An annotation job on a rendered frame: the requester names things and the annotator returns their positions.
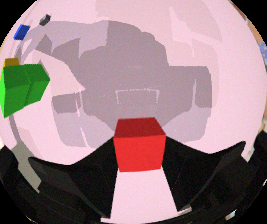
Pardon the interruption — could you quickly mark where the red block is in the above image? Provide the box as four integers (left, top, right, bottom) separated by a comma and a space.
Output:
113, 117, 166, 172

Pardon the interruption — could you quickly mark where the green block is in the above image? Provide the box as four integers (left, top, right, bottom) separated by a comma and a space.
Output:
24, 64, 51, 107
0, 64, 31, 119

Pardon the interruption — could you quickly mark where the blue cube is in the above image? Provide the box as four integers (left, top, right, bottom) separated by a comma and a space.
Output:
13, 24, 31, 40

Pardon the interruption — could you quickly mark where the yellow block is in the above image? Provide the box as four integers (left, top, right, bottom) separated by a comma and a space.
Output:
3, 57, 20, 67

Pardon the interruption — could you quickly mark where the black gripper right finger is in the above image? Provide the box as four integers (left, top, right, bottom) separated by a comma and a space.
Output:
161, 136, 246, 213

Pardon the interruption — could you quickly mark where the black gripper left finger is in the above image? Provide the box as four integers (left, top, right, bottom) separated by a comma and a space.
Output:
28, 136, 118, 220

